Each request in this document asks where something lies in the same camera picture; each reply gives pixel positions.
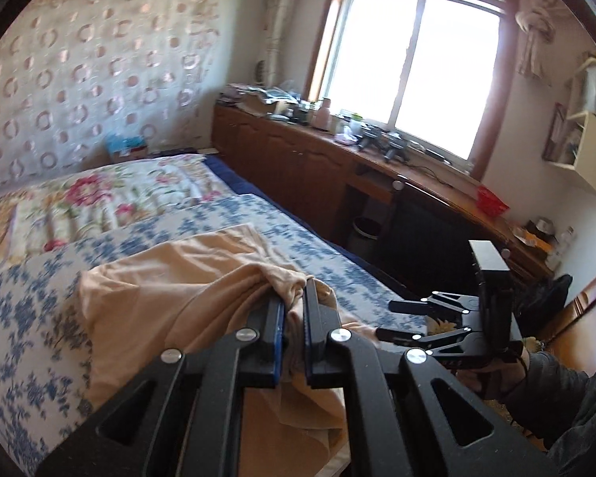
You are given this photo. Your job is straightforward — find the pink floral quilt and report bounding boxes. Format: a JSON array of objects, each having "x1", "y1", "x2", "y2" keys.
[{"x1": 0, "y1": 154, "x2": 229, "y2": 264}]

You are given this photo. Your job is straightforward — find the wooden framed window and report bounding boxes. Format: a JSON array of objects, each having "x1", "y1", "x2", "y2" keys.
[{"x1": 310, "y1": 0, "x2": 520, "y2": 180}]

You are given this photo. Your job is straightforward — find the wooden dresser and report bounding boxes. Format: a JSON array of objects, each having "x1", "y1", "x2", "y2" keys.
[{"x1": 536, "y1": 263, "x2": 596, "y2": 373}]

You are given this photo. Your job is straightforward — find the round trash bin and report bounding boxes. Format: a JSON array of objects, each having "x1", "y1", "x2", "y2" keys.
[{"x1": 352, "y1": 216, "x2": 382, "y2": 254}]

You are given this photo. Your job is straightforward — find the person's right forearm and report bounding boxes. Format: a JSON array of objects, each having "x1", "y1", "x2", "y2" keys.
[{"x1": 501, "y1": 350, "x2": 596, "y2": 477}]

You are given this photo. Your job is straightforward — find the red bag on desk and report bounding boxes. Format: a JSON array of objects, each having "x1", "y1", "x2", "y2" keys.
[{"x1": 477, "y1": 186, "x2": 510, "y2": 218}]

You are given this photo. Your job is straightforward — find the white curtain with circles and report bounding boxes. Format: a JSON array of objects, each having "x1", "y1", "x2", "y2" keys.
[{"x1": 0, "y1": 0, "x2": 219, "y2": 192}]

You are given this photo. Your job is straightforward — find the long wooden cabinet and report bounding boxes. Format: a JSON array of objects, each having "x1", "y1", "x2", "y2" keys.
[{"x1": 211, "y1": 102, "x2": 557, "y2": 284}]

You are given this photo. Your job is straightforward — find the person's right hand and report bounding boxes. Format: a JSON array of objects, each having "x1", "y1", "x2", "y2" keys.
[{"x1": 459, "y1": 350, "x2": 530, "y2": 401}]

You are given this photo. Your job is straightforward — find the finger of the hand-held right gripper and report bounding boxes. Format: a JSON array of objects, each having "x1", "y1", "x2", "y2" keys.
[
  {"x1": 376, "y1": 327, "x2": 478, "y2": 356},
  {"x1": 388, "y1": 293, "x2": 480, "y2": 316}
]

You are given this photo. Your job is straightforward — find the cream wall shelf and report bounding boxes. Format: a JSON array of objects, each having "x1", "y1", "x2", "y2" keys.
[{"x1": 541, "y1": 52, "x2": 596, "y2": 200}]

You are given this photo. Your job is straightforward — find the beige printed t-shirt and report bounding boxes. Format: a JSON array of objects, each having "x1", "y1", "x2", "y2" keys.
[{"x1": 77, "y1": 223, "x2": 453, "y2": 477}]

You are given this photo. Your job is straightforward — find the checkered window curtain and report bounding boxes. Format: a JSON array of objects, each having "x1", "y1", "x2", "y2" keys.
[{"x1": 265, "y1": 0, "x2": 346, "y2": 105}]

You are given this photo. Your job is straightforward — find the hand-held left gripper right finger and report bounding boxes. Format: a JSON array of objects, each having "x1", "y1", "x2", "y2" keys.
[{"x1": 303, "y1": 278, "x2": 557, "y2": 477}]

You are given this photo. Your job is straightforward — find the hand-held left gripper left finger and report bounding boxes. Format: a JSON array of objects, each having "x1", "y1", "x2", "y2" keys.
[{"x1": 37, "y1": 298, "x2": 285, "y2": 477}]

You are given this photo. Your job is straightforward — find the pile of countertop clutter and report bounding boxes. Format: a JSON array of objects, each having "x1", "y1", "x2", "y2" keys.
[{"x1": 219, "y1": 79, "x2": 478, "y2": 165}]

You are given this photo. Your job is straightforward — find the small box with blue bag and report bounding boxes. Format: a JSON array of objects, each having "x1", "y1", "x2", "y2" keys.
[{"x1": 104, "y1": 133, "x2": 149, "y2": 162}]

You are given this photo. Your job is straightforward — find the white bottle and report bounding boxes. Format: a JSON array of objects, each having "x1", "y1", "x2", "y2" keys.
[{"x1": 317, "y1": 97, "x2": 335, "y2": 132}]

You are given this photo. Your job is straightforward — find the blue floral bed sheet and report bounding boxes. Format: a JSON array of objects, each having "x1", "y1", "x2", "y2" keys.
[{"x1": 0, "y1": 193, "x2": 413, "y2": 477}]

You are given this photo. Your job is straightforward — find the tied-back window curtain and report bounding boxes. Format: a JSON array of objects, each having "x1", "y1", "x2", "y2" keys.
[{"x1": 515, "y1": 0, "x2": 567, "y2": 80}]

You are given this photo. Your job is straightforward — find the black bag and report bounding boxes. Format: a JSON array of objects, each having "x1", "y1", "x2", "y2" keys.
[{"x1": 519, "y1": 273, "x2": 574, "y2": 329}]

